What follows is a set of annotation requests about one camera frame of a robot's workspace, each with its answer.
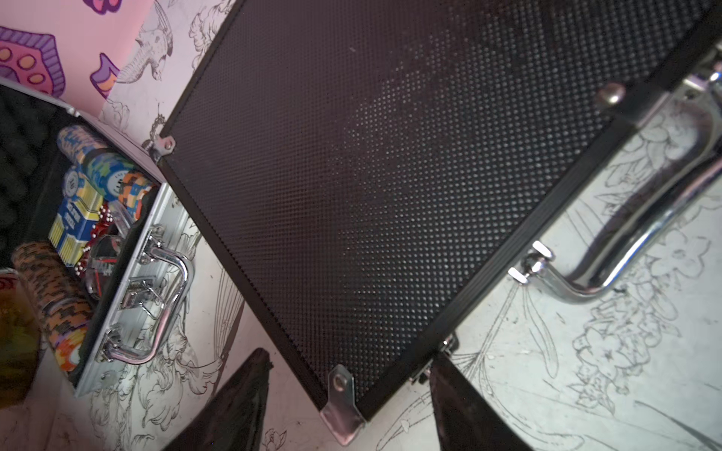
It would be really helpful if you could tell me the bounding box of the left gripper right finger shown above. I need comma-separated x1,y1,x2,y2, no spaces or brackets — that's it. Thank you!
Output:
430,353,530,451

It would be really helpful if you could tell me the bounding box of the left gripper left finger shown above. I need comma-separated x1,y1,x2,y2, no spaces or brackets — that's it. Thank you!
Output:
165,348,273,450

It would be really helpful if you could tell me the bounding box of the black medium poker case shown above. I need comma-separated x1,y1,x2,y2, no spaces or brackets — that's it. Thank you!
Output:
150,1,721,445

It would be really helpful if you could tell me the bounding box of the small silver poker case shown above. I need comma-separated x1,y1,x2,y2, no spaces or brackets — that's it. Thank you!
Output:
1,81,194,397

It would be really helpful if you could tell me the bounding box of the orange black chip row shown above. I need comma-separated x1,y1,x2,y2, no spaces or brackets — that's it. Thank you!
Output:
11,242,94,374

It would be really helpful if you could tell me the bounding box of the yellow-green leafy plant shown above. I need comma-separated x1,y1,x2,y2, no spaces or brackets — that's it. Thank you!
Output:
1,269,41,409

